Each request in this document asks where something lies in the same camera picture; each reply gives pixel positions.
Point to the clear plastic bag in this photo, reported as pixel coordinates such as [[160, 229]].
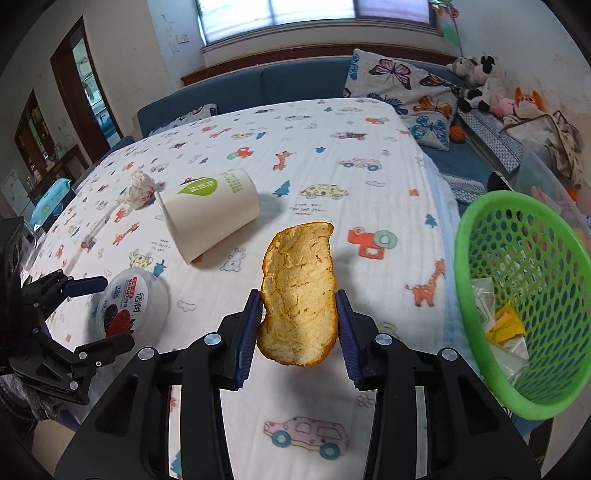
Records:
[[482, 295]]

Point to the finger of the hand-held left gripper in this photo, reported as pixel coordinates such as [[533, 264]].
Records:
[[78, 360], [87, 285]]

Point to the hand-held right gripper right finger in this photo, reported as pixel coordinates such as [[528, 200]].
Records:
[[347, 341]]

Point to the patterned clothing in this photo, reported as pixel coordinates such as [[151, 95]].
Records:
[[27, 401]]

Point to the wooden door frame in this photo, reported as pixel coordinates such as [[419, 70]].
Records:
[[62, 83]]

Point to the blue checkered folded blanket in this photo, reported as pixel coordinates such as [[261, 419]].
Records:
[[491, 138]]

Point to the orange peel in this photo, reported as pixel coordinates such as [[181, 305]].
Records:
[[295, 295]]

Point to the beige patterned cloth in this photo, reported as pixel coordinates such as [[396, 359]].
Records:
[[558, 138]]

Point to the white paper cup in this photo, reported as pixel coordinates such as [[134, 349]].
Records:
[[207, 212]]

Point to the black white cow plush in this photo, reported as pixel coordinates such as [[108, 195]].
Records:
[[482, 83]]

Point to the green plastic basket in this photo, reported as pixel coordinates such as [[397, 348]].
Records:
[[466, 258]]

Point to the grey plush toy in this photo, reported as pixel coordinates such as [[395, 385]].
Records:
[[461, 69]]

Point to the clear plastic storage bin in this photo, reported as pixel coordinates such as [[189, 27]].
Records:
[[540, 175]]

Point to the blue sofa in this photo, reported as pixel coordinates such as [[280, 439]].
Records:
[[286, 85]]

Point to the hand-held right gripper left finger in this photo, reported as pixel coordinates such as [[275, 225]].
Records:
[[247, 337]]

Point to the brown wooden rail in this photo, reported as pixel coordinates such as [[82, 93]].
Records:
[[231, 69]]

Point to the white yogurt cup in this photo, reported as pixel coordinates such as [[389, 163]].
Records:
[[138, 295]]

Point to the colourful toy pinwheel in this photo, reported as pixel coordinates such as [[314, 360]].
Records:
[[448, 25]]

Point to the small orange ball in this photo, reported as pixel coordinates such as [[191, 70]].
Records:
[[457, 133]]

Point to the crumpled white tissue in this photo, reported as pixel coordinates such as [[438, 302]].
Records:
[[138, 187]]

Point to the yellow snack packet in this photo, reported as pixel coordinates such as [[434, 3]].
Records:
[[508, 323]]

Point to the butterfly print pillow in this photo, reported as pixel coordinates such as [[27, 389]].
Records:
[[397, 87]]

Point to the white printed blanket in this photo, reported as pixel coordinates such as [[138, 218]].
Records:
[[323, 152]]

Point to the blue wet wipes pack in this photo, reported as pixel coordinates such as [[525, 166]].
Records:
[[51, 201]]

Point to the pink plush toy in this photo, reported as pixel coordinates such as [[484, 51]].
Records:
[[503, 105]]

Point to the wooden cabinet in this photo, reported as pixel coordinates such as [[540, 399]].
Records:
[[32, 138]]

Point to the orange fox plush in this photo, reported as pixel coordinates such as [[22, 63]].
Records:
[[528, 104]]

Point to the window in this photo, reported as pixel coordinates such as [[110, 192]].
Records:
[[314, 18]]

